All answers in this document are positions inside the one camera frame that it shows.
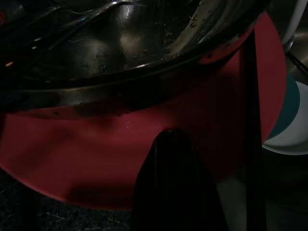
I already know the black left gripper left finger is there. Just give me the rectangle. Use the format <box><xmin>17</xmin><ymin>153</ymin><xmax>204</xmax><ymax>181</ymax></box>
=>
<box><xmin>131</xmin><ymin>129</ymin><xmax>174</xmax><ymax>231</ymax></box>

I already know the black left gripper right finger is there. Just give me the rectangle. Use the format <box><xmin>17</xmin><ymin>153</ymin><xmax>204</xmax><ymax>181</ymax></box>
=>
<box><xmin>173</xmin><ymin>129</ymin><xmax>218</xmax><ymax>231</ymax></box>

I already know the pink round plate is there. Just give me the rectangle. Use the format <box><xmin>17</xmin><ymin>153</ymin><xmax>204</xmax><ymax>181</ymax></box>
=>
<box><xmin>0</xmin><ymin>9</ymin><xmax>283</xmax><ymax>211</ymax></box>

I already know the black chopstick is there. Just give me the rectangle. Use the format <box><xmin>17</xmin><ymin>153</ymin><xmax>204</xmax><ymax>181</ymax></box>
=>
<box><xmin>242</xmin><ymin>24</ymin><xmax>264</xmax><ymax>231</ymax></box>

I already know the teal round plate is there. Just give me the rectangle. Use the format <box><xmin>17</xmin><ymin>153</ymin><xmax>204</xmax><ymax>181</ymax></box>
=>
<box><xmin>261</xmin><ymin>78</ymin><xmax>308</xmax><ymax>155</ymax></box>

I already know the stainless steel bowl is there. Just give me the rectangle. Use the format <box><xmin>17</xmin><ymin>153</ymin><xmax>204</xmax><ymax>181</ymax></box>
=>
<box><xmin>0</xmin><ymin>0</ymin><xmax>272</xmax><ymax>116</ymax></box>

